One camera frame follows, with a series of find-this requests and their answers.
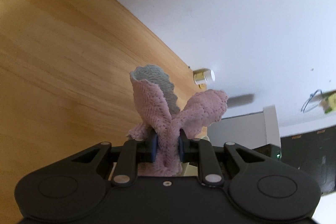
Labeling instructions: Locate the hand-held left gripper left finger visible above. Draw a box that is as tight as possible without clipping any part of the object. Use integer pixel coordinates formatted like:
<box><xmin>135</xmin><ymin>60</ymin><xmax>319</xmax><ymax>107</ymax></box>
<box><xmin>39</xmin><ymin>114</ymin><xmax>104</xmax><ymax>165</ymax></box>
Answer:
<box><xmin>70</xmin><ymin>133</ymin><xmax>159</xmax><ymax>186</ymax></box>

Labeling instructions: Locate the clear plastic object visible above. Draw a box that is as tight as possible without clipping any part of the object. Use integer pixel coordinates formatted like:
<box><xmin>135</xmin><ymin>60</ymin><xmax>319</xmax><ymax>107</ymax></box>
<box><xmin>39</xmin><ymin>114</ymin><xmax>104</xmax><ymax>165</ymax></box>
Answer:
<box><xmin>301</xmin><ymin>89</ymin><xmax>325</xmax><ymax>113</ymax></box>

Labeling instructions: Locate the yellow-green blurry object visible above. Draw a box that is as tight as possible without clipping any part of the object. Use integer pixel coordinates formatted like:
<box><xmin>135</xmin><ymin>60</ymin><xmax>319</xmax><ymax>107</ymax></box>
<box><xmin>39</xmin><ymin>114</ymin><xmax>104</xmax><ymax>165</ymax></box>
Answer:
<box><xmin>322</xmin><ymin>91</ymin><xmax>336</xmax><ymax>114</ymax></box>

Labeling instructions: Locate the white grey appliance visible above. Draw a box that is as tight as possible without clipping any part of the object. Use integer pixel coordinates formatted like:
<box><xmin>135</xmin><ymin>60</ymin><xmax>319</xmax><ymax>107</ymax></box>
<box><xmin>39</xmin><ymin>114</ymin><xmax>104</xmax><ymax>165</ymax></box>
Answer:
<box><xmin>207</xmin><ymin>105</ymin><xmax>282</xmax><ymax>159</ymax></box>

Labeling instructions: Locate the pale green bowl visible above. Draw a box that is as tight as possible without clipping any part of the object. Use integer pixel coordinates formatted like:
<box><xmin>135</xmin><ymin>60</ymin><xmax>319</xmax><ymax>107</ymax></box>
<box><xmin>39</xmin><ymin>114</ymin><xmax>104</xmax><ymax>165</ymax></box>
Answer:
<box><xmin>181</xmin><ymin>135</ymin><xmax>210</xmax><ymax>177</ymax></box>

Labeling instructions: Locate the dark cabinet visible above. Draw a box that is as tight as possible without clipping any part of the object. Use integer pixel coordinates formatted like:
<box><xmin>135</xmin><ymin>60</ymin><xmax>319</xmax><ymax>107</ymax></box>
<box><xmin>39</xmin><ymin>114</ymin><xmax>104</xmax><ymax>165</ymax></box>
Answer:
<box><xmin>280</xmin><ymin>126</ymin><xmax>336</xmax><ymax>197</ymax></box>

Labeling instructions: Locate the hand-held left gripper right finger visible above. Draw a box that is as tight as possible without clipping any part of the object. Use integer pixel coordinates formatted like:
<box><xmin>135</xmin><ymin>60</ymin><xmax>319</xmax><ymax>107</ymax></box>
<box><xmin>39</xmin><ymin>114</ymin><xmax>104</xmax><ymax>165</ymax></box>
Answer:
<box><xmin>178</xmin><ymin>133</ymin><xmax>265</xmax><ymax>187</ymax></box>

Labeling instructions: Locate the small white-capped jar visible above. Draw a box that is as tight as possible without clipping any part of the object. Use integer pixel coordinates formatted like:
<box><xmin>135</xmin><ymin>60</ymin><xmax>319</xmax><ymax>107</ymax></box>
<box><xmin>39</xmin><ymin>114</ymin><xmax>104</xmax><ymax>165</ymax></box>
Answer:
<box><xmin>193</xmin><ymin>69</ymin><xmax>216</xmax><ymax>85</ymax></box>

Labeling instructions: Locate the pink grey cleaning cloth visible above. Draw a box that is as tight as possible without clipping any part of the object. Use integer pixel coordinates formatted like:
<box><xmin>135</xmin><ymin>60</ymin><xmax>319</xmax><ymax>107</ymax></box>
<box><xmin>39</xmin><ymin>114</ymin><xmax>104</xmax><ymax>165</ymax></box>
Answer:
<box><xmin>127</xmin><ymin>64</ymin><xmax>229</xmax><ymax>177</ymax></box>

